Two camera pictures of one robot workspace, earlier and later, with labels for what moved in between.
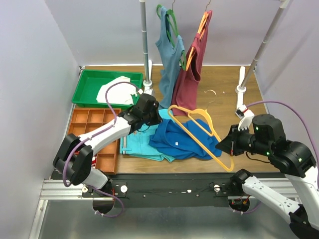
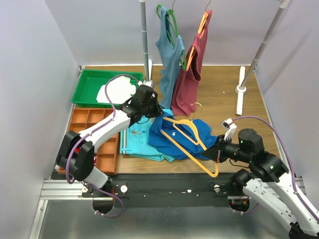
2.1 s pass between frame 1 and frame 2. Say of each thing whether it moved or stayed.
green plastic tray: stayed
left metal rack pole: stayed
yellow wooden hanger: moved
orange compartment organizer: stayed
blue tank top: moved
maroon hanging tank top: stayed
